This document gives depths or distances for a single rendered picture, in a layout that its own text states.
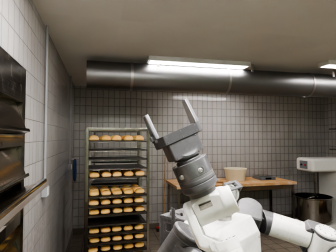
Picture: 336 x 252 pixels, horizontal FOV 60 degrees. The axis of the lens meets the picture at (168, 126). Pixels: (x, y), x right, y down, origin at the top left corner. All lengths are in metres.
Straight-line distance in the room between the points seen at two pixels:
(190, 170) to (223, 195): 0.10
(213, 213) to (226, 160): 5.24
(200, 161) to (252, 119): 5.53
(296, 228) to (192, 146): 0.68
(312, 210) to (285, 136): 1.68
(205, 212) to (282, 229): 0.59
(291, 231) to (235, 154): 4.82
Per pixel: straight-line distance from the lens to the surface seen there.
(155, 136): 0.66
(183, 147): 0.67
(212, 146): 5.79
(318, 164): 5.67
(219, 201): 0.69
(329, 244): 1.25
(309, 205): 5.66
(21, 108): 1.93
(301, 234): 1.25
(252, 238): 1.06
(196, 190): 0.67
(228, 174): 5.47
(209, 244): 0.69
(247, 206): 1.22
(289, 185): 5.68
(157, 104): 5.51
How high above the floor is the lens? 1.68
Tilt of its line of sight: 2 degrees up
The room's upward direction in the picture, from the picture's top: straight up
